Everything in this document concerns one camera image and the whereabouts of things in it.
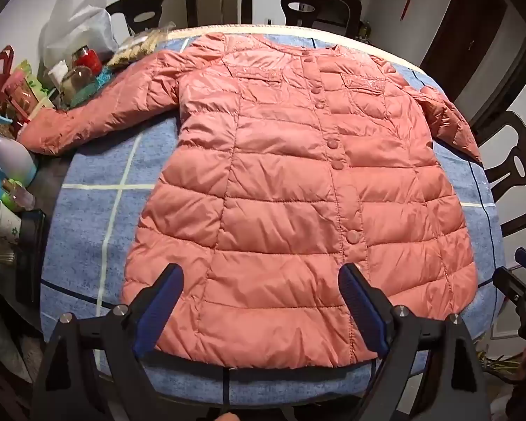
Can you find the black flat case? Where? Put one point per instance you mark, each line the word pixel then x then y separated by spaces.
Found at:
pixel 30 254

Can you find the white spray bottle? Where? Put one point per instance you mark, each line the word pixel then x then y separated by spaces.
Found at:
pixel 13 158

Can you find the green and pink box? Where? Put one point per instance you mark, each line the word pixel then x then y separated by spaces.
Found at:
pixel 26 92

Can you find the small perfume bottle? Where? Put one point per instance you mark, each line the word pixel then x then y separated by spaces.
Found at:
pixel 19 195

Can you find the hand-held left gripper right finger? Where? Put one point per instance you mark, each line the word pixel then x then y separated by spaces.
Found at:
pixel 355 291

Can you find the blue blanket with cream grid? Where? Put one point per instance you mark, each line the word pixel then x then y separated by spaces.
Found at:
pixel 96 210

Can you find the white plastic bag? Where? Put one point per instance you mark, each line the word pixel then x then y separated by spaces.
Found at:
pixel 76 13

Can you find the black chair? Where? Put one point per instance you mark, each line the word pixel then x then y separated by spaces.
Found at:
pixel 333 2
pixel 515 140
pixel 179 4

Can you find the dark wooden door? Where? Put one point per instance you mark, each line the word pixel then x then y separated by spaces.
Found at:
pixel 469 30

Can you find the clear bag of tan snacks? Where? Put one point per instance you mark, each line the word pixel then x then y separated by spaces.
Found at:
pixel 136 48

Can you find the green plant leaves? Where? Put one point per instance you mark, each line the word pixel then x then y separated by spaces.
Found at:
pixel 499 362

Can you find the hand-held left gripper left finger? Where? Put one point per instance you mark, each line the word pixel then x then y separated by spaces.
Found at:
pixel 166 291

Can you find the pink puffer coat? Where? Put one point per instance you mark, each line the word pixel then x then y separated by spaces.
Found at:
pixel 285 175

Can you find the white paper cup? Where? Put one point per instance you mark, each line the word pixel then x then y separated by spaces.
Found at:
pixel 4 223

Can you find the clear glass jar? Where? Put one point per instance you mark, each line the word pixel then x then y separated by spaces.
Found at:
pixel 76 81

